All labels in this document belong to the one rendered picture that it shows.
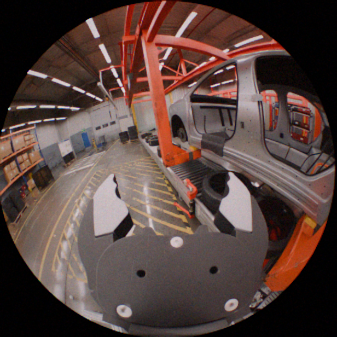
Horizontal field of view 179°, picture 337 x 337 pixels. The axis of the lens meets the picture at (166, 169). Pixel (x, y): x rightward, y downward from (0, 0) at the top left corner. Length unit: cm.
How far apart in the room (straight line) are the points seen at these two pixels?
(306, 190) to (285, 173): 25
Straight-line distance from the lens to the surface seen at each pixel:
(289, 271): 72
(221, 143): 132
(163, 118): 155
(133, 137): 762
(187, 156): 180
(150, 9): 199
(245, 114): 109
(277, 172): 101
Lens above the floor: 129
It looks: 28 degrees down
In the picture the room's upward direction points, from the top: 10 degrees counter-clockwise
